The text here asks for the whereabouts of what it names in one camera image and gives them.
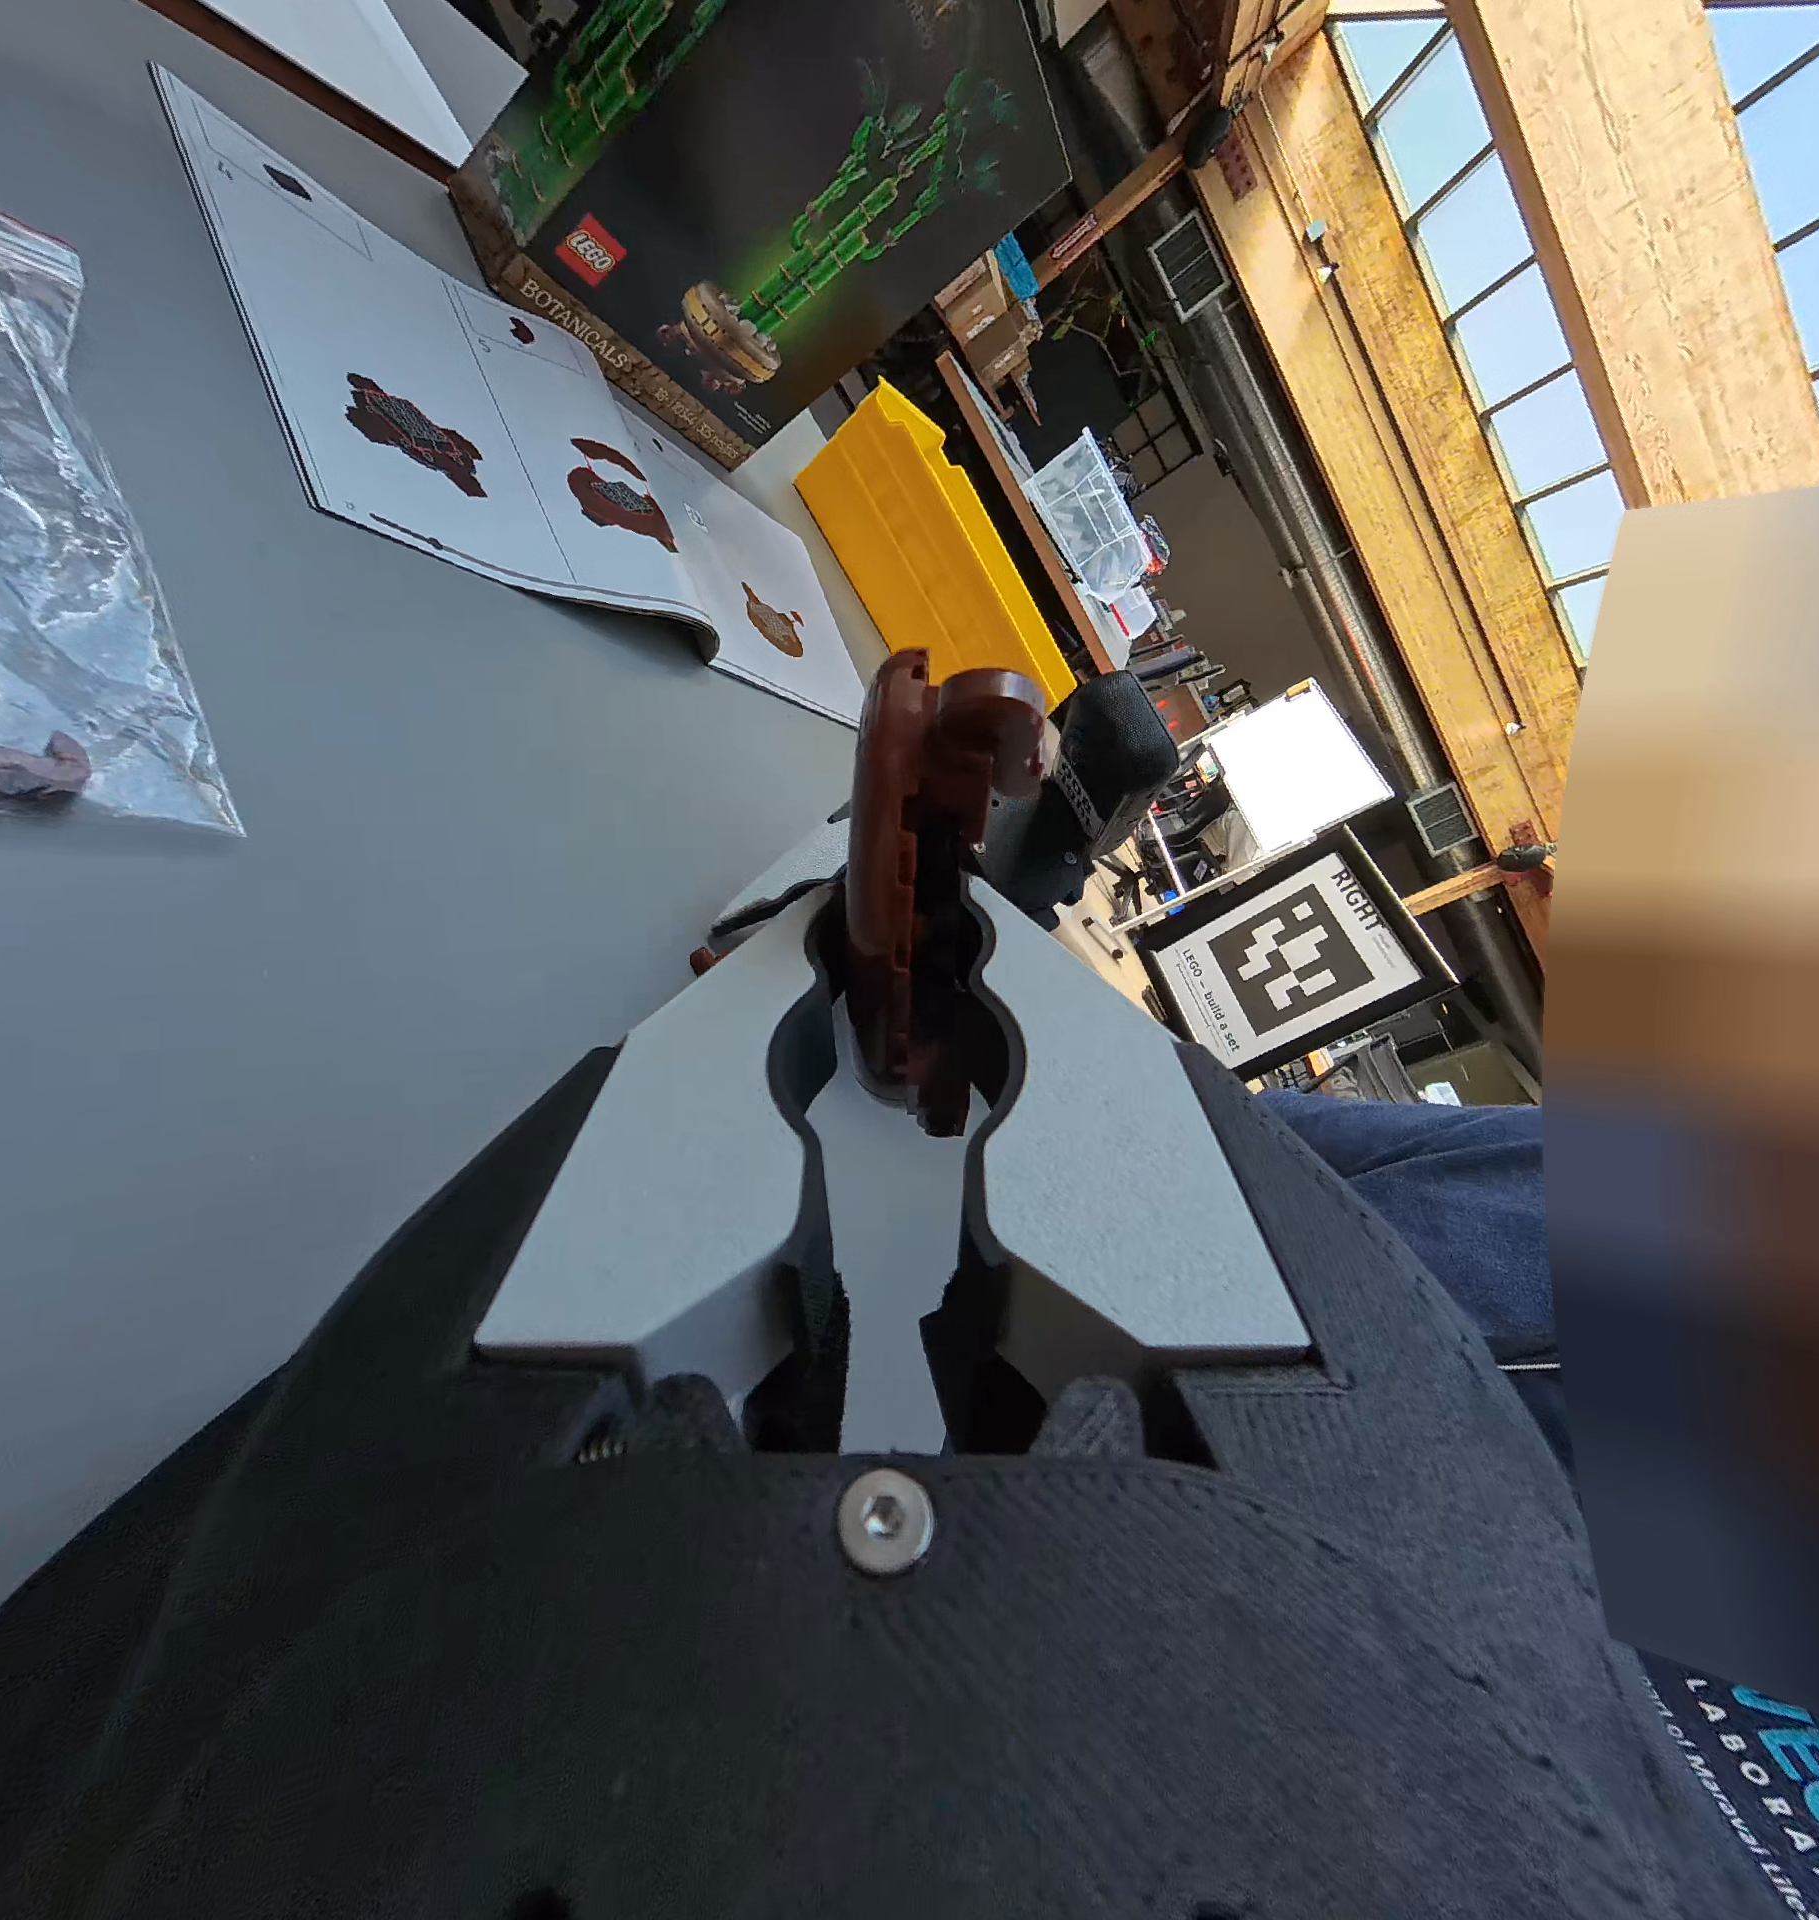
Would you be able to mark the grey desk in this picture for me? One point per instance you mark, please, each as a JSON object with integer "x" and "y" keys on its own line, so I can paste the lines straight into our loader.
{"x": 325, "y": 901}

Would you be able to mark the yellow plastic bin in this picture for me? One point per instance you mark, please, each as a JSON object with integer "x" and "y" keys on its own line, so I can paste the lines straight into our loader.
{"x": 925, "y": 555}

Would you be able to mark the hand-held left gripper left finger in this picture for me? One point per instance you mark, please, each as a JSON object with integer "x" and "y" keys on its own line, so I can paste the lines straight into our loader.
{"x": 655, "y": 1184}

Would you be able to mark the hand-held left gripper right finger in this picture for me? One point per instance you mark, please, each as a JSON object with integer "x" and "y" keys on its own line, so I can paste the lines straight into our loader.
{"x": 1134, "y": 1184}

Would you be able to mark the dark toy brick set box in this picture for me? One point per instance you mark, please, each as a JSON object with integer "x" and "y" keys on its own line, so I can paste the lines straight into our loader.
{"x": 791, "y": 150}

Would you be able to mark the white bright screen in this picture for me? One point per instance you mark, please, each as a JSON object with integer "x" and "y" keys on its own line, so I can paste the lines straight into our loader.
{"x": 1292, "y": 765}

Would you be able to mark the open instruction booklet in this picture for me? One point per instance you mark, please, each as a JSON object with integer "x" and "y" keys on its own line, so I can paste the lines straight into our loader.
{"x": 399, "y": 300}

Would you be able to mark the wall air vent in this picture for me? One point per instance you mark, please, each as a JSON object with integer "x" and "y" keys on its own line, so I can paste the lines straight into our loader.
{"x": 1188, "y": 263}
{"x": 1442, "y": 819}

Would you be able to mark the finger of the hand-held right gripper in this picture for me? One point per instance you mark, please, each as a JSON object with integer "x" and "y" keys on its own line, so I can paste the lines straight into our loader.
{"x": 783, "y": 874}

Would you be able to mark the clear plastic container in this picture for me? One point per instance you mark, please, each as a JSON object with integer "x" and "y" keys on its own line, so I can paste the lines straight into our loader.
{"x": 1090, "y": 511}

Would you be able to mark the brown toy brick assembly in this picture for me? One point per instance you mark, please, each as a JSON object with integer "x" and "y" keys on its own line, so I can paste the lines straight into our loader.
{"x": 881, "y": 901}

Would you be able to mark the cardboard box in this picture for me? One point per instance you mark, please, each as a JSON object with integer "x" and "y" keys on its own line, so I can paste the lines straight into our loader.
{"x": 985, "y": 315}

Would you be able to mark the person's dark printed shirt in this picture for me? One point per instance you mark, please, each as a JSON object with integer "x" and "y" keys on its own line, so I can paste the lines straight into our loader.
{"x": 1750, "y": 1844}

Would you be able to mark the clear plastic zip bag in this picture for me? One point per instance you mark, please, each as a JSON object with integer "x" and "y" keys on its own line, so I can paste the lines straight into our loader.
{"x": 55, "y": 571}

